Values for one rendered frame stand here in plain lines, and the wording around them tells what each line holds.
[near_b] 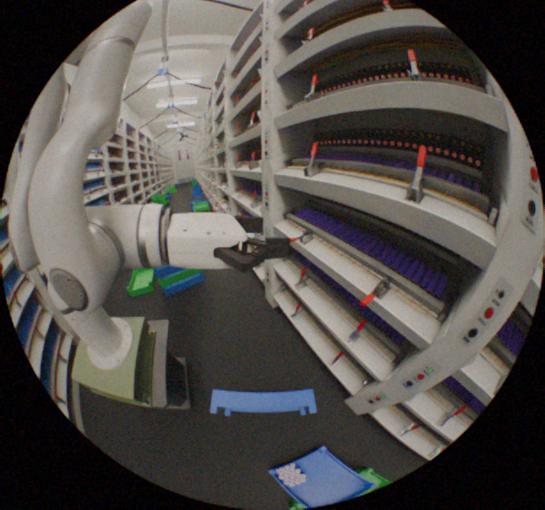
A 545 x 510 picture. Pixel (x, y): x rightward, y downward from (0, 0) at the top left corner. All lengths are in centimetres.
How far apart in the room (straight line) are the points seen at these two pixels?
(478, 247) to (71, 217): 42
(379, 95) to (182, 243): 37
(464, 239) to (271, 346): 79
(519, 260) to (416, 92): 28
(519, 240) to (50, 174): 46
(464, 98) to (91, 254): 44
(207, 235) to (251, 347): 70
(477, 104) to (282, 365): 93
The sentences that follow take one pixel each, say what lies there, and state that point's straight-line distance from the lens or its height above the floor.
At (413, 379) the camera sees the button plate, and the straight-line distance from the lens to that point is 46.
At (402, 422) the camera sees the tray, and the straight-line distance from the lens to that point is 77.
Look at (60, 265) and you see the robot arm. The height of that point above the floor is 71.
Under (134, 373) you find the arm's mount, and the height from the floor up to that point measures 37.
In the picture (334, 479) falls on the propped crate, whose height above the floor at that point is 6.
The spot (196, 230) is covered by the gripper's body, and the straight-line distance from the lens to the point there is 19.
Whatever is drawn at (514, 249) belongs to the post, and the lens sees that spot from 30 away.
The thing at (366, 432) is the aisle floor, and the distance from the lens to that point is 84.
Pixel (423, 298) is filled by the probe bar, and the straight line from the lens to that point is 37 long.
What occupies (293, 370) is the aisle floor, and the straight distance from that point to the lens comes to 79.
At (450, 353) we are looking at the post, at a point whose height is 53.
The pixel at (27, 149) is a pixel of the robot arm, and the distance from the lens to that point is 41.
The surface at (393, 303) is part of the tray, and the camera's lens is 37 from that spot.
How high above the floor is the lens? 75
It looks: 27 degrees down
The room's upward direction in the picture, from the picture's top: straight up
